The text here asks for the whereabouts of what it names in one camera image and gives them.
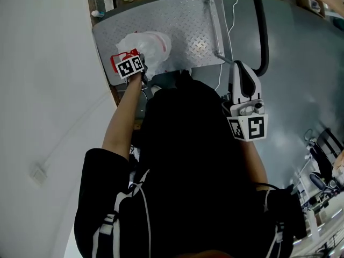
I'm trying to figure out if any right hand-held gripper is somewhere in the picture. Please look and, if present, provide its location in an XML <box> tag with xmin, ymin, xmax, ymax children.
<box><xmin>221</xmin><ymin>60</ymin><xmax>269</xmax><ymax>142</ymax></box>

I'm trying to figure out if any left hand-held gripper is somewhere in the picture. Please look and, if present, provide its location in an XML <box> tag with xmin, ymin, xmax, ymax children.
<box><xmin>116</xmin><ymin>53</ymin><xmax>149</xmax><ymax>87</ymax></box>

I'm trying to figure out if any white plastic bag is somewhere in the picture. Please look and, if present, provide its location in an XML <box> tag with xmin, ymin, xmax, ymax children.
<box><xmin>110</xmin><ymin>30</ymin><xmax>173</xmax><ymax>81</ymax></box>

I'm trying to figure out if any metal diamond plate platform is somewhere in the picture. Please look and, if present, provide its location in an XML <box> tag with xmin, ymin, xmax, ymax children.
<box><xmin>92</xmin><ymin>0</ymin><xmax>270</xmax><ymax>88</ymax></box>

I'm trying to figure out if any person's left forearm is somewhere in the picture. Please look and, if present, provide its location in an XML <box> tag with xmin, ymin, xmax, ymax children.
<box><xmin>101</xmin><ymin>73</ymin><xmax>144</xmax><ymax>161</ymax></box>

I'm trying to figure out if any person's right forearm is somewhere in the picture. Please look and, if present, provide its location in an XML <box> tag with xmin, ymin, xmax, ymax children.
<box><xmin>243</xmin><ymin>140</ymin><xmax>269</xmax><ymax>190</ymax></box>

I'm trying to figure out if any person's black clothing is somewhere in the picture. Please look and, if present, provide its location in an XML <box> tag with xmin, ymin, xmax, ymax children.
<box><xmin>74</xmin><ymin>74</ymin><xmax>309</xmax><ymax>258</ymax></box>

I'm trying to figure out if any black slatted rack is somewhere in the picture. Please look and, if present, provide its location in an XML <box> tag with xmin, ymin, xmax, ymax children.
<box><xmin>309</xmin><ymin>127</ymin><xmax>343</xmax><ymax>171</ymax></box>

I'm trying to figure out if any black office chair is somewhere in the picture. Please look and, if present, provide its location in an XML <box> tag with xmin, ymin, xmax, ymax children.
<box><xmin>308</xmin><ymin>171</ymin><xmax>338</xmax><ymax>196</ymax></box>

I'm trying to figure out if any grey gripper-mounted camera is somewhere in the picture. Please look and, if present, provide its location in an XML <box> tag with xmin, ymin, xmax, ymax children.
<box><xmin>239</xmin><ymin>101</ymin><xmax>266</xmax><ymax>116</ymax></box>

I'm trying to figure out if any white floor cable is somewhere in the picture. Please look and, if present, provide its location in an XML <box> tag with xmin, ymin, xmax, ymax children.
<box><xmin>214</xmin><ymin>0</ymin><xmax>240</xmax><ymax>91</ymax></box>

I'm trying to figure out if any white wall cable conduit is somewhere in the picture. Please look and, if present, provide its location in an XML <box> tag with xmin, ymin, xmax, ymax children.
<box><xmin>42</xmin><ymin>91</ymin><xmax>115</xmax><ymax>166</ymax></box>

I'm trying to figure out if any white wall switch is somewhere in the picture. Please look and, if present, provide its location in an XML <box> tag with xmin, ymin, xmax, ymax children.
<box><xmin>28</xmin><ymin>163</ymin><xmax>51</xmax><ymax>185</ymax></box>

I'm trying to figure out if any white harness strap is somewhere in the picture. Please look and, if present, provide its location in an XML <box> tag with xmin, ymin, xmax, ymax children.
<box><xmin>264</xmin><ymin>189</ymin><xmax>285</xmax><ymax>252</ymax></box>
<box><xmin>92</xmin><ymin>169</ymin><xmax>151</xmax><ymax>258</ymax></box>

